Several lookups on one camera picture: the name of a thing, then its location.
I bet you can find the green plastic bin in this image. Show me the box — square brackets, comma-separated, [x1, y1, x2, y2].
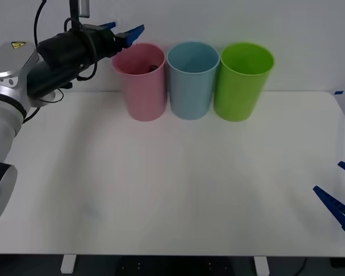
[213, 42, 275, 122]

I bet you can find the pink plastic bin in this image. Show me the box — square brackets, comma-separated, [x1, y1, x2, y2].
[111, 43, 166, 122]

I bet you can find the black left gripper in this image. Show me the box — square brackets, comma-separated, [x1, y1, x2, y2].
[80, 21, 145, 62]

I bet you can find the white table leg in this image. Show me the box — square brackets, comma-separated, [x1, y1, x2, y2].
[60, 255, 76, 274]
[253, 255, 270, 275]

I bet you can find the pale blue plastic bin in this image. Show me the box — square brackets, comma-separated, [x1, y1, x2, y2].
[166, 41, 220, 121]

